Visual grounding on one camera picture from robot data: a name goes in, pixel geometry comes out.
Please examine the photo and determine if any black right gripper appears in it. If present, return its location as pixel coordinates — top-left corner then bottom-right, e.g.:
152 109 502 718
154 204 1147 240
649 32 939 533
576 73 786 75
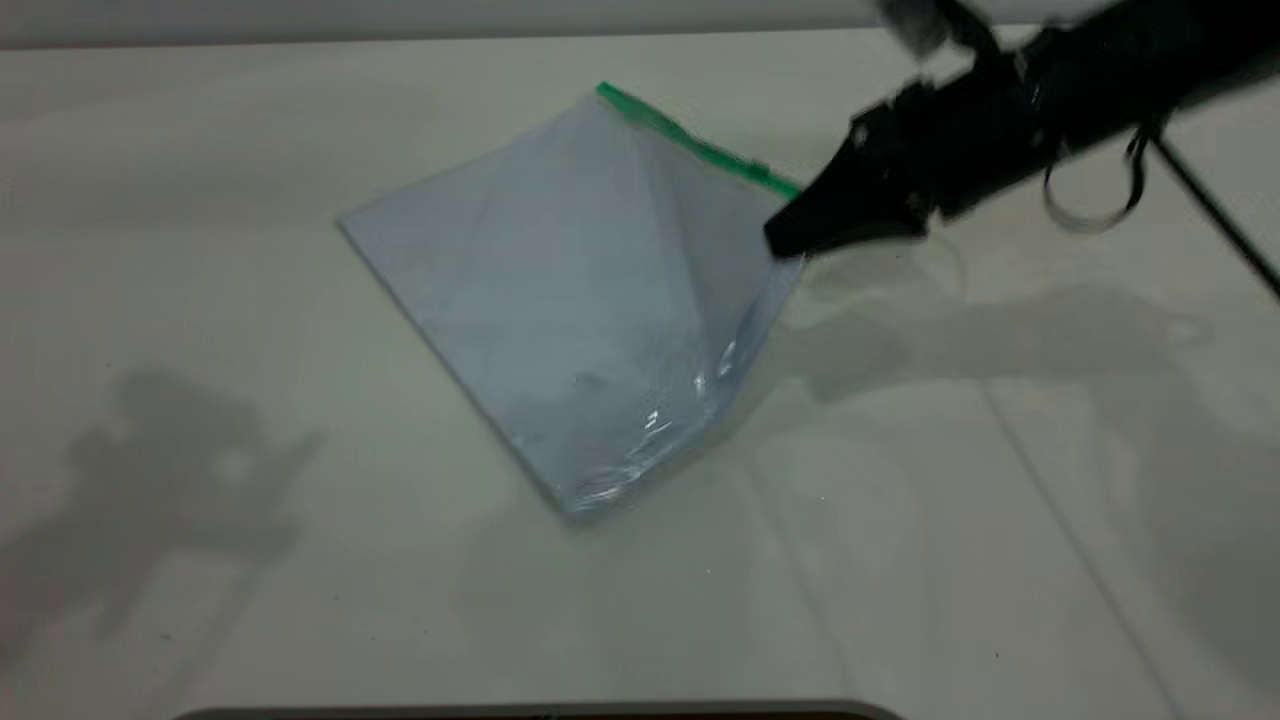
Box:
764 55 1046 260

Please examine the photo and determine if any transparent bag with green zipper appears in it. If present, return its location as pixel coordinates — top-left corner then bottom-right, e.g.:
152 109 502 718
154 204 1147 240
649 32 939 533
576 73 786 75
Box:
338 82 807 521

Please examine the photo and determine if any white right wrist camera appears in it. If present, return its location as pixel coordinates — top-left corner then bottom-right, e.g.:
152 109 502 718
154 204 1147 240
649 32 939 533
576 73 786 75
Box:
878 0 1001 61

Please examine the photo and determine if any black braided cable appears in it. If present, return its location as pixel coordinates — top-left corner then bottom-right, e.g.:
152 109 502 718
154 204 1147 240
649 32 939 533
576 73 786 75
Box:
1042 125 1280 301

